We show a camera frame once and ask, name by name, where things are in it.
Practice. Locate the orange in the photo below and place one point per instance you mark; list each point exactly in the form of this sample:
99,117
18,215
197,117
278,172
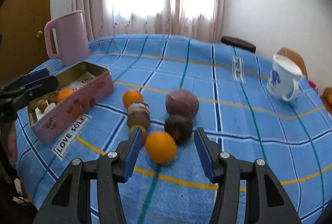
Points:
161,147
64,93
132,96

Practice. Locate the pink electric kettle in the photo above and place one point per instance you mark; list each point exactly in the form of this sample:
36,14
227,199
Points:
71,38

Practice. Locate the dark passion fruit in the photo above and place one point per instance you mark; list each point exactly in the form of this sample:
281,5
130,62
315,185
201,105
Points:
179,127

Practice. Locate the paper sheet in tin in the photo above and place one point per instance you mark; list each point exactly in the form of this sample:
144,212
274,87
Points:
75,85

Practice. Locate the pink metal tin box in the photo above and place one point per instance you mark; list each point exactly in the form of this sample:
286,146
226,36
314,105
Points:
69,110

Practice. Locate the brown wrinkled passion fruit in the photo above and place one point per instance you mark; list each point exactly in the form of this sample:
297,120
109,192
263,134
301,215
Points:
52,97

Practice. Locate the dark round stool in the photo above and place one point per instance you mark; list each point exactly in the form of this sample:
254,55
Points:
238,43

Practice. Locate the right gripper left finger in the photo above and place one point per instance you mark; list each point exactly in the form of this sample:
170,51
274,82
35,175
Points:
69,201

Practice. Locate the person's hand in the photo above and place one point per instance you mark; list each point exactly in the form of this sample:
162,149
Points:
12,151

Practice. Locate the large purple round fruit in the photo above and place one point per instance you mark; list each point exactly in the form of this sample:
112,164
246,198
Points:
182,102

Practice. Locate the striped cylindrical cake piece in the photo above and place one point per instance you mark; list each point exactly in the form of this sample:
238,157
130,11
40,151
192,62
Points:
138,115

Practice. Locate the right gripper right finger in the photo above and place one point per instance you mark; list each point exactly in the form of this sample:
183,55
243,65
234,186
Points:
266,199

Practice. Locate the small yellow-green fruit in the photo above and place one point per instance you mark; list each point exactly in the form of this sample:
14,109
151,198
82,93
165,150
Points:
131,132

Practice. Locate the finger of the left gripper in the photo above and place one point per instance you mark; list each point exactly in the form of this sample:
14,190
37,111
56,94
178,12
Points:
22,80
24,95

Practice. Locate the white blue enamel mug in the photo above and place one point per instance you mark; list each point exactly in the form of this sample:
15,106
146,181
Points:
284,78

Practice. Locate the wooden door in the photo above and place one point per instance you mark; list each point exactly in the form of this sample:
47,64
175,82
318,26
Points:
22,41

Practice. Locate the orange leather sofa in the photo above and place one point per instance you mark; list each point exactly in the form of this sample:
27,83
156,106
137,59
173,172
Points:
327,99

